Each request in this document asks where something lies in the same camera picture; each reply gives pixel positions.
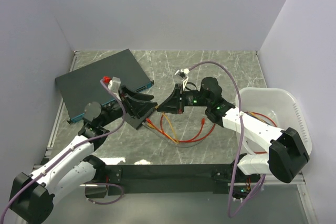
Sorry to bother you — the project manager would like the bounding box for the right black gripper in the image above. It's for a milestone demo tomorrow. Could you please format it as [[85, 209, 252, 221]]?
[[157, 83, 211, 114]]

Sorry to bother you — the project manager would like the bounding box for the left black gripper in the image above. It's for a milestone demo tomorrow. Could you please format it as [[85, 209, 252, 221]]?
[[100, 84, 158, 127]]

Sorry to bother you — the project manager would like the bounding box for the small black box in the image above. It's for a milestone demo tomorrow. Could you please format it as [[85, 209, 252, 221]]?
[[125, 108, 155, 130]]

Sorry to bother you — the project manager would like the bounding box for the red ethernet cable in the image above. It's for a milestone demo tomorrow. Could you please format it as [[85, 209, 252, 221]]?
[[145, 113, 217, 143]]

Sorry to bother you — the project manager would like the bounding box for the yellow ethernet cable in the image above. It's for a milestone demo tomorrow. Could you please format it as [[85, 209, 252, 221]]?
[[154, 105, 181, 145]]

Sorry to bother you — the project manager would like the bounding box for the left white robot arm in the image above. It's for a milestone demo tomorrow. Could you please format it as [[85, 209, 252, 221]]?
[[7, 86, 157, 223]]

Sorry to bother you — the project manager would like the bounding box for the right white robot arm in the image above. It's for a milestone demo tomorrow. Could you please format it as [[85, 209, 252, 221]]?
[[158, 77, 312, 183]]

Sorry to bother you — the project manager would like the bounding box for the white plastic bin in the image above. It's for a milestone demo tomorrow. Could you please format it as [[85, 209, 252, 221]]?
[[240, 87, 312, 154]]

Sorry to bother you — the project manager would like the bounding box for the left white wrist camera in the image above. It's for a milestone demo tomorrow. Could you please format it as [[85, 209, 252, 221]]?
[[102, 76, 121, 93]]

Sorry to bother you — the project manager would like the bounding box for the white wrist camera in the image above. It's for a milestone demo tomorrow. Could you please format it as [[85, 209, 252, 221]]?
[[175, 68, 190, 90], [102, 76, 121, 93]]

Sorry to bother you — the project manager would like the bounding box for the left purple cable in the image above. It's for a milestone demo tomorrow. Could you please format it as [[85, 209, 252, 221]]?
[[1, 78, 126, 224]]

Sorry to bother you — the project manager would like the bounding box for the purple cable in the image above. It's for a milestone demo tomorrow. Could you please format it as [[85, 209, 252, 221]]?
[[187, 61, 266, 218], [1, 78, 126, 224]]

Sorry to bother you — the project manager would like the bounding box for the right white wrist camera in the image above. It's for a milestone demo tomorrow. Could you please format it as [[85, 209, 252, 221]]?
[[175, 68, 190, 90]]

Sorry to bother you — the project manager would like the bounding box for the large black network switch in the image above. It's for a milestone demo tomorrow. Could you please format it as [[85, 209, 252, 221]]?
[[55, 49, 154, 124]]

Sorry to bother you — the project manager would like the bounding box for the aluminium frame rail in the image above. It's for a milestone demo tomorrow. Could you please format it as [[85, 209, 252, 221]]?
[[28, 165, 307, 188]]

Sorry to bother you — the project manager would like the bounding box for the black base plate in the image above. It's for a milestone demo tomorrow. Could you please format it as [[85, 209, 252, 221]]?
[[88, 164, 233, 194]]

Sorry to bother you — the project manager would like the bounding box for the yellow cable in bin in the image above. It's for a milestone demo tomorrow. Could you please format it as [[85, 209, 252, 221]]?
[[249, 112, 276, 129]]

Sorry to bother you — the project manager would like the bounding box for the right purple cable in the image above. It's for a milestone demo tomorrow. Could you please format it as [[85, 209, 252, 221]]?
[[187, 61, 266, 218]]

